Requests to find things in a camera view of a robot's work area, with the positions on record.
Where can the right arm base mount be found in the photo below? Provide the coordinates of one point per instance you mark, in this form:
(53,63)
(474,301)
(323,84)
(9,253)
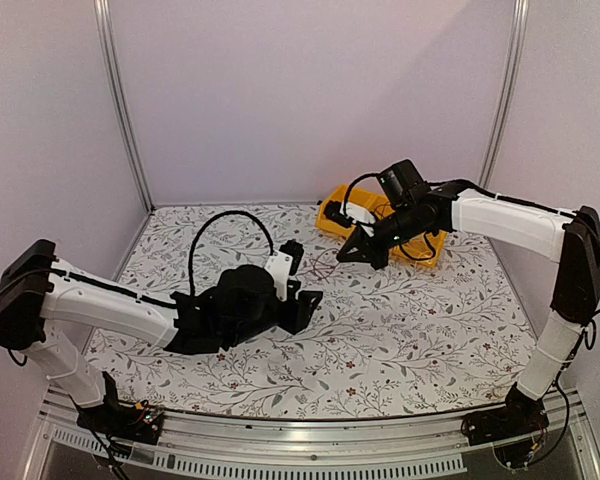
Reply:
(521,423)

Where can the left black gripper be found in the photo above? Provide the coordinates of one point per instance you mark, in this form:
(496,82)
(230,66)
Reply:
(300,313)

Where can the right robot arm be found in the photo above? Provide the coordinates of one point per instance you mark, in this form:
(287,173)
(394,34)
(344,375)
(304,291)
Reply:
(570,238)

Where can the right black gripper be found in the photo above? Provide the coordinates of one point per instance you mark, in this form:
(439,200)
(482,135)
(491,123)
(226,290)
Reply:
(367,252)

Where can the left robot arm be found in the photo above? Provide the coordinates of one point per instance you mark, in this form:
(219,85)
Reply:
(39,290)

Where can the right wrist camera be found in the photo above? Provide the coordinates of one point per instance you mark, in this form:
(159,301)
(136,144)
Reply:
(348,214)

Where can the left aluminium frame post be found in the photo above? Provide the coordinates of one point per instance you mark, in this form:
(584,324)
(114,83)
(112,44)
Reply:
(113,72)

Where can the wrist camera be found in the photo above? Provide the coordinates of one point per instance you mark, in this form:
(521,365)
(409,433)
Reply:
(348,214)
(283,264)

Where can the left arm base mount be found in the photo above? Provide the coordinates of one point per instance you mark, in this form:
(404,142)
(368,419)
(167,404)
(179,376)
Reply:
(141,422)

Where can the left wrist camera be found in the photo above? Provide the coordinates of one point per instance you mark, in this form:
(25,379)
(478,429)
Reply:
(283,264)

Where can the aluminium front rail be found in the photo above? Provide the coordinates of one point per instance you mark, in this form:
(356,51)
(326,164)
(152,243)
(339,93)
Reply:
(202,446)

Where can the aluminium frame post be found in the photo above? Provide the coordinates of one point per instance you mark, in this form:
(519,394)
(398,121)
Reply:
(113,72)
(511,71)

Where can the right aluminium frame post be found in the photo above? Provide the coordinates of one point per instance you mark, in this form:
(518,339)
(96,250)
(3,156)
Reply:
(511,71)

